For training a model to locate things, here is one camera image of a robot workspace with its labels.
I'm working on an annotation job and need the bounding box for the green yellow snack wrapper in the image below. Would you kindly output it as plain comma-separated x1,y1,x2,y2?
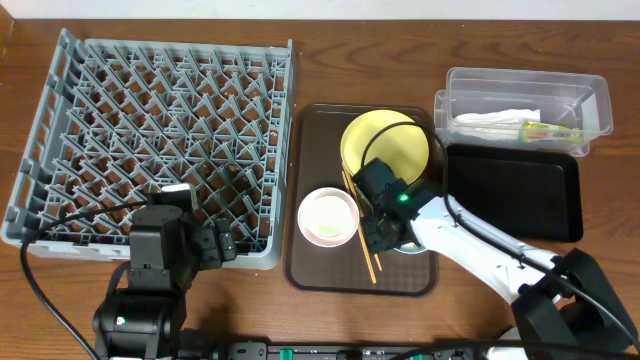
519,121,584,144

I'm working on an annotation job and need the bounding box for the brown plastic serving tray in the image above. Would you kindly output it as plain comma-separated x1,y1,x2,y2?
284,104,439,297

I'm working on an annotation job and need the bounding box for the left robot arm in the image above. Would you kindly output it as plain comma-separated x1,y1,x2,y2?
93,183,238,359

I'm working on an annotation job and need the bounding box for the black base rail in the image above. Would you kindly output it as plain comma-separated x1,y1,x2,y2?
179,328,501,360

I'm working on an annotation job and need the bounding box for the black rectangular tray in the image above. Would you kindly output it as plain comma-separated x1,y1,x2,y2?
447,144,584,243

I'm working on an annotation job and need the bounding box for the light blue bowl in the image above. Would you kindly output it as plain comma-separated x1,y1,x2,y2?
395,242,426,255

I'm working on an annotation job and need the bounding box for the white napkin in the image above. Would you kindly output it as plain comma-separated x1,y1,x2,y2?
449,109,541,140

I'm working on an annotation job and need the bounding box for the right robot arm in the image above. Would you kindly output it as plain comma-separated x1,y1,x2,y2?
352,158,639,359

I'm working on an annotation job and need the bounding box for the yellow round plate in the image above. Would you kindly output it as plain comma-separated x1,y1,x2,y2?
340,110,429,184

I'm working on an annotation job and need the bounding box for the clear plastic waste bin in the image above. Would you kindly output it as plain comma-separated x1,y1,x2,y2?
434,67,614,157

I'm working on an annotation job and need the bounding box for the left wooden chopstick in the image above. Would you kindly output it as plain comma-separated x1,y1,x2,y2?
341,167,377,284

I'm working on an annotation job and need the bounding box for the pink shallow bowl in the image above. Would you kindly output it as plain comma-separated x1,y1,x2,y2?
297,187,359,248

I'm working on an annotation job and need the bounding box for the grey plastic dish rack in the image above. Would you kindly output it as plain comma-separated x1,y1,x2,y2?
1,31,296,270

